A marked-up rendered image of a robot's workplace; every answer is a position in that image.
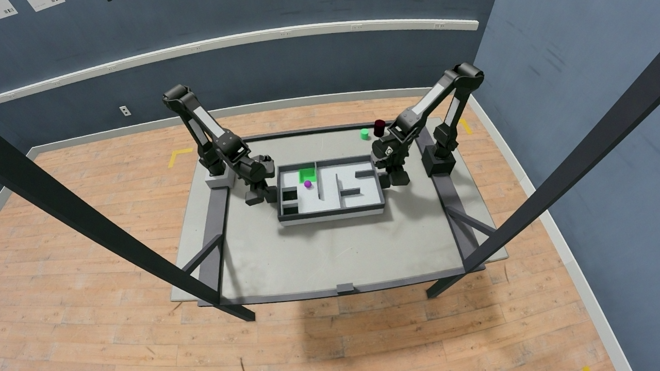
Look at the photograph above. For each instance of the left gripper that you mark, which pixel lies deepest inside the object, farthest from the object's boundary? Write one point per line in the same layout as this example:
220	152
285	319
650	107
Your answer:
257	189

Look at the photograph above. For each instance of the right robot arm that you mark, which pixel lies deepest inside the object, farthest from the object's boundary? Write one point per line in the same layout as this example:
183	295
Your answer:
466	78

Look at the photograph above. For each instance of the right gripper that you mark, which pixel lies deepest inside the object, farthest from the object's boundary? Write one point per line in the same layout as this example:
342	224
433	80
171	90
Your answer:
396	173

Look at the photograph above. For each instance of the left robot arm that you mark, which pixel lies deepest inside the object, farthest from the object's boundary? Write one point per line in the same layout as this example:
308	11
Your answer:
225	144

